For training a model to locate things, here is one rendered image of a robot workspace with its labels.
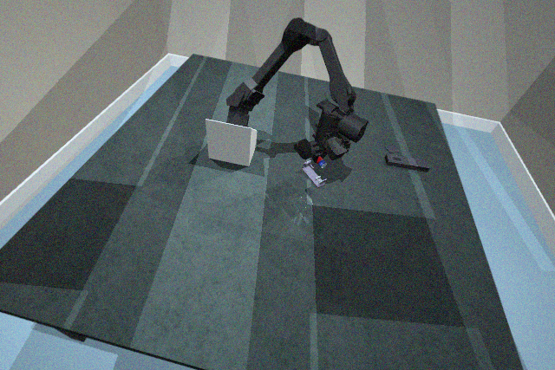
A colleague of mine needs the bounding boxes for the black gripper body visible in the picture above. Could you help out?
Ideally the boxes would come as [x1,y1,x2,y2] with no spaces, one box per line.
[294,122,350,159]

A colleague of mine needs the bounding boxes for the blue and red battery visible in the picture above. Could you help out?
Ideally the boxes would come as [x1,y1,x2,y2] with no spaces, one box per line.
[317,155,327,168]

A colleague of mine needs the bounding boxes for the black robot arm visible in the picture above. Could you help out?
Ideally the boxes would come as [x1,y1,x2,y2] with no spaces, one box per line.
[226,17,369,160]

